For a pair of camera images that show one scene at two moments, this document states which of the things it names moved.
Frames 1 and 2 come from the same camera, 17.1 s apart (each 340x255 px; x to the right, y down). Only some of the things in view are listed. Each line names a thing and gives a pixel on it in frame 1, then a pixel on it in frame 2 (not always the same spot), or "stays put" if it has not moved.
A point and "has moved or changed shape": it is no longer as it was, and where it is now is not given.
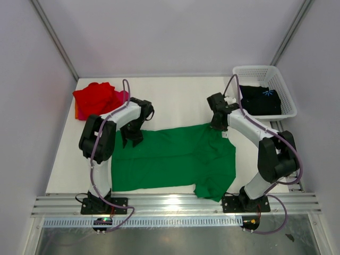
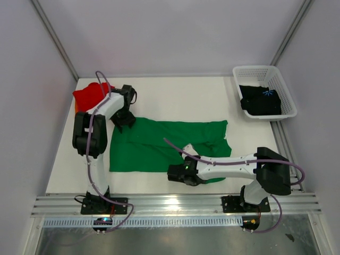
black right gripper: x=213 y=124 → x=202 y=181
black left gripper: x=136 y=138 → x=129 y=121
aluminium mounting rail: x=295 y=205 stays put
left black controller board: x=102 y=221 stays put
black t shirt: x=258 y=100 stays put
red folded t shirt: x=96 y=99 stays put
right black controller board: x=250 y=222 stays put
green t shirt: x=202 y=155 has moved or changed shape
